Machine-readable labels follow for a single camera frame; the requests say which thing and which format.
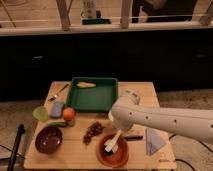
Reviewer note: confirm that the black pole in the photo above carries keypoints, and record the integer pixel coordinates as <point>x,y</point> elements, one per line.
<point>14,153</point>

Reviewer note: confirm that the white bottle on green base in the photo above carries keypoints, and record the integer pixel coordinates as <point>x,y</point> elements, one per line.
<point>92,16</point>

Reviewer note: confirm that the black brush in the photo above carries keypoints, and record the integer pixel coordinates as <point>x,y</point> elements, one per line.
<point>128,138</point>

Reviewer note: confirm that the green cucumber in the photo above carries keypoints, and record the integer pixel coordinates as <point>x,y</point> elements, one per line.
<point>56,124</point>

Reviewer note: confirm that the grey folded cloth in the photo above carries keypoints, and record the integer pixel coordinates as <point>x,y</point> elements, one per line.
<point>153,142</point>

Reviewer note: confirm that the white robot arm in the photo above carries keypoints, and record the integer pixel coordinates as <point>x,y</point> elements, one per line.
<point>192,123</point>

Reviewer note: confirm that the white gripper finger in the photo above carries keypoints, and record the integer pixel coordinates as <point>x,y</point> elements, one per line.
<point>111,144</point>

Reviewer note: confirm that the yellow corn cob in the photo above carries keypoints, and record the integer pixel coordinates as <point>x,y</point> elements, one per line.
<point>85,85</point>

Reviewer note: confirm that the red bowl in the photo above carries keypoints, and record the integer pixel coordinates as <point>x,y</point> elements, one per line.
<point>113,160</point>

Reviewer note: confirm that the blue sponge block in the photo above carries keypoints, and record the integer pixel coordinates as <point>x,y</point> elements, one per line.
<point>56,110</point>

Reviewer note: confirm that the orange fruit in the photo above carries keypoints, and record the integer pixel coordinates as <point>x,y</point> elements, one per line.
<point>68,114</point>

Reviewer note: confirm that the light green cup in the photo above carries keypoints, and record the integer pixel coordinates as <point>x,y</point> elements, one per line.
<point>40,113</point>

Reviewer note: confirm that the dark maroon bowl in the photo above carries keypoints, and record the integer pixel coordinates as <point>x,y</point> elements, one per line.
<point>48,140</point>

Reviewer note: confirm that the green tray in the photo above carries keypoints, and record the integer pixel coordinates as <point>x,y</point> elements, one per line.
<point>95,99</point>

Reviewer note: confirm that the bunch of dark grapes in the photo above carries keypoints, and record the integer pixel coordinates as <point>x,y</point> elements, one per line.
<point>93,130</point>

